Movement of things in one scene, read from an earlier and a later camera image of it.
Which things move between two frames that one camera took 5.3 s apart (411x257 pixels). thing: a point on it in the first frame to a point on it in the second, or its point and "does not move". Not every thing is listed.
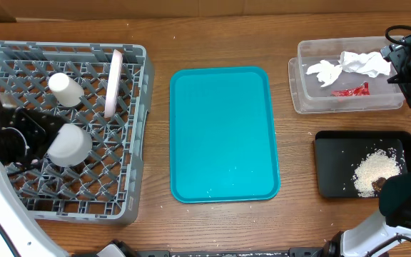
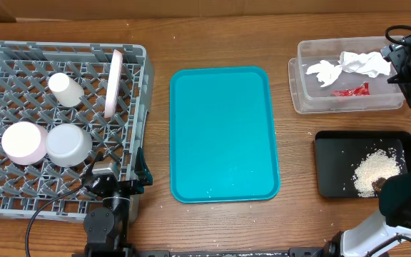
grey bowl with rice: [70, 146] does not move
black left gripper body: [30, 140] to [129, 186]
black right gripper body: [400, 62] does not move
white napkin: [369, 64] does not move
